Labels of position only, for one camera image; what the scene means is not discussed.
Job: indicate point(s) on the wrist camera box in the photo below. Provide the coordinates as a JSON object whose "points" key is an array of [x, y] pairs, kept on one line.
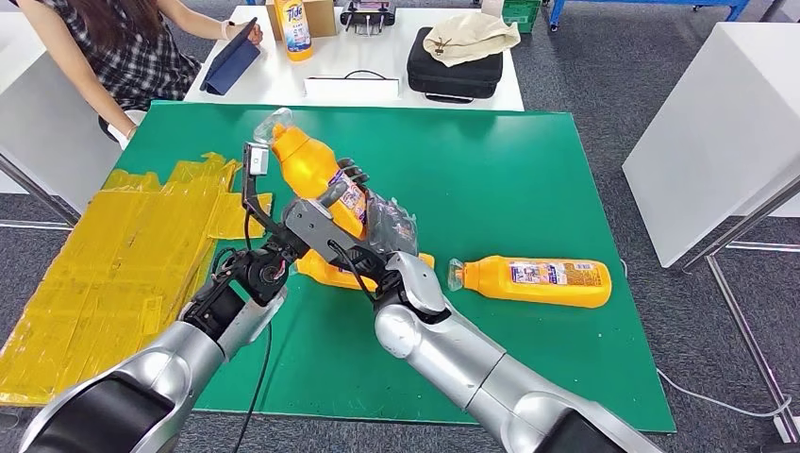
{"points": [[319, 228], [256, 162]]}

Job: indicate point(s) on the brown cardboard box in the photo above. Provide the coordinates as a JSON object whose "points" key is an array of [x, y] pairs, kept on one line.
{"points": [[325, 19]]}

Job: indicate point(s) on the black controller device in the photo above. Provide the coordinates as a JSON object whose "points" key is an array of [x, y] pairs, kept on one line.
{"points": [[369, 14]]}

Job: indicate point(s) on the white seat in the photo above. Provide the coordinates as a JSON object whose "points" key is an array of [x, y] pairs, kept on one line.
{"points": [[134, 117]]}

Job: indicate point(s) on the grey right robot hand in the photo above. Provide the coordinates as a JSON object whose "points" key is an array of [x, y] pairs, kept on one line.
{"points": [[390, 225]]}

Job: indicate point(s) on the black carrying case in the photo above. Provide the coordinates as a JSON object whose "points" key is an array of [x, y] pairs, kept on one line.
{"points": [[454, 80]]}

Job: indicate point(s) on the grey metal desk leg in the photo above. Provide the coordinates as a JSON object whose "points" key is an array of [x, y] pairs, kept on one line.
{"points": [[37, 186]]}

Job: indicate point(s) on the blue metal rack frame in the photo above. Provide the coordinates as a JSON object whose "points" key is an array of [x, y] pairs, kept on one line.
{"points": [[650, 3]]}

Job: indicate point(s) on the white side table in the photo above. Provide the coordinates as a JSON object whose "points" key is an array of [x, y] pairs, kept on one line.
{"points": [[719, 125]]}

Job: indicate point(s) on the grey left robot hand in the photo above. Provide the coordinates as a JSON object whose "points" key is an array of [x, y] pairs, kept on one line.
{"points": [[331, 195]]}

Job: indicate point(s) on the person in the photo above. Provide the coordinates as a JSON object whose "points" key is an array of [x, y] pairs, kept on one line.
{"points": [[137, 62]]}

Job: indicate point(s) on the beige cloth bag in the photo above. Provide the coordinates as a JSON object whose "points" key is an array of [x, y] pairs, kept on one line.
{"points": [[472, 39]]}

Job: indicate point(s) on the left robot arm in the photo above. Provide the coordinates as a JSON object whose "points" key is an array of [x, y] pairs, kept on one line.
{"points": [[175, 369]]}

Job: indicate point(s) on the green plastic crate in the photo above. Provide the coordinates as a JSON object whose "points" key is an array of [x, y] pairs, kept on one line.
{"points": [[521, 16]]}

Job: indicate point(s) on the orange detergent bottle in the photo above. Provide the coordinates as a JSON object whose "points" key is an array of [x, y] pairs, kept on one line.
{"points": [[331, 278], [537, 291], [294, 31], [306, 166]]}

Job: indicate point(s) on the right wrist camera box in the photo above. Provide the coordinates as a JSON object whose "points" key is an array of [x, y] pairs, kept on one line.
{"points": [[319, 228]]}

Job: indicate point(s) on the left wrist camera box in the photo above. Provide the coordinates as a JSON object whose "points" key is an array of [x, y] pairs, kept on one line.
{"points": [[256, 162]]}

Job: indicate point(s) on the tablet in blue case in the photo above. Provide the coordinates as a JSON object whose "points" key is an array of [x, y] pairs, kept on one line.
{"points": [[232, 62]]}

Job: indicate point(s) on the yellow taped cardboard sheet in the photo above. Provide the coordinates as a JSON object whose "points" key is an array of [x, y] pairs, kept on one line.
{"points": [[94, 281]]}

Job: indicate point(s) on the grey metal table frame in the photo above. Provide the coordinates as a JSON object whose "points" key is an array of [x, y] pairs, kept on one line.
{"points": [[747, 346]]}

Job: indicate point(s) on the person's left hand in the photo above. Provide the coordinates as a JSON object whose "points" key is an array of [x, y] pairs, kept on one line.
{"points": [[247, 30]]}

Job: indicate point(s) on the green table board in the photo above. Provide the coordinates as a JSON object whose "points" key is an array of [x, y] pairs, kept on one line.
{"points": [[550, 187]]}

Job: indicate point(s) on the white desk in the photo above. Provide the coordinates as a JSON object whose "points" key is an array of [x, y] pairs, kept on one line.
{"points": [[37, 125]]}

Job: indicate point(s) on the white flat box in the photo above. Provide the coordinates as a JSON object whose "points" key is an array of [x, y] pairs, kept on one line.
{"points": [[353, 90]]}

